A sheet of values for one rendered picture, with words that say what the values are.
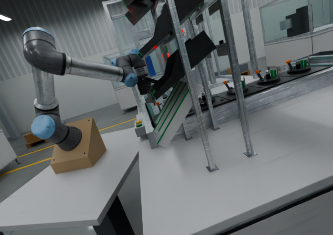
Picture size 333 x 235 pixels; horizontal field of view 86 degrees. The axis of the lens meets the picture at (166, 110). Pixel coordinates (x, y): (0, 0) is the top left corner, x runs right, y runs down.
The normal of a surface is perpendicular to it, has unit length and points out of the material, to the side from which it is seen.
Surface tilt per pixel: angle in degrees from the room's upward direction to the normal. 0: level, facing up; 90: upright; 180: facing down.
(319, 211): 90
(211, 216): 0
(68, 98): 90
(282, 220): 90
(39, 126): 50
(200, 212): 0
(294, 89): 90
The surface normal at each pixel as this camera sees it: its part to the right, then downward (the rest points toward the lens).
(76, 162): -0.12, 0.30
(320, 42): 0.16, 0.22
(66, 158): -0.29, -0.47
